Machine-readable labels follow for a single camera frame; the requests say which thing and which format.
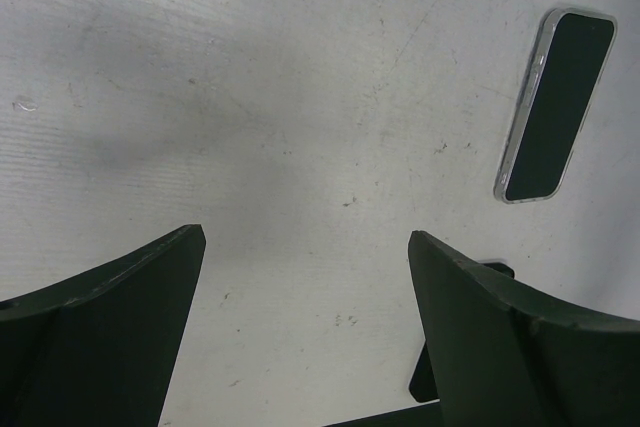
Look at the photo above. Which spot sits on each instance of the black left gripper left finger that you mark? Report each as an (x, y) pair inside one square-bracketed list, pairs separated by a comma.
[(99, 348)]

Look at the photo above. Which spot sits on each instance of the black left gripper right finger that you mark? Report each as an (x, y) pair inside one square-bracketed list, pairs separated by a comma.
[(506, 354)]

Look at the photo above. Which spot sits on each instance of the black phone near base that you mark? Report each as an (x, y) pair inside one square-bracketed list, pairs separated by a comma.
[(422, 385)]

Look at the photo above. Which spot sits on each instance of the black phone in clear case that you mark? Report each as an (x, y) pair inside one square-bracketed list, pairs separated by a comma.
[(571, 48)]

